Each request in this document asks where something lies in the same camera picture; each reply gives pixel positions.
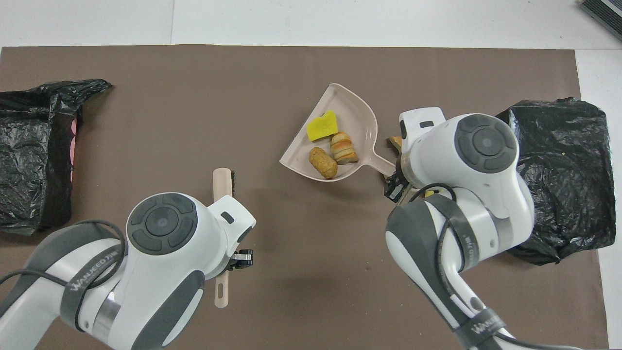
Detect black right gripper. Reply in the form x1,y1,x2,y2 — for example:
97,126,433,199
384,157,415,206

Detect orange striped bread piece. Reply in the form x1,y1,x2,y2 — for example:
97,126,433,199
330,132,359,165

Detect beige hand brush black bristles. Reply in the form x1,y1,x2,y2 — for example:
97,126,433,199
213,168,237,309

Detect brown bread roll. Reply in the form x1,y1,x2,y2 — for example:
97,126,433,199
309,147,338,180

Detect beige plastic dustpan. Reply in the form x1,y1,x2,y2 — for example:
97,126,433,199
279,83,397,181

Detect large yellow sponge chunk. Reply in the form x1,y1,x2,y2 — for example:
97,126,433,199
306,110,338,143

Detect black bag lined pink bin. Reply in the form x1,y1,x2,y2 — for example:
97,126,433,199
0,79,113,236

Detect brown table mat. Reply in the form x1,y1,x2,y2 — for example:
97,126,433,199
0,45,609,350

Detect dark grey ribbed object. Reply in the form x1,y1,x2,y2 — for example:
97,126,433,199
579,0,622,42

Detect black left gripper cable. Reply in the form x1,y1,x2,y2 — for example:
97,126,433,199
0,220,127,288

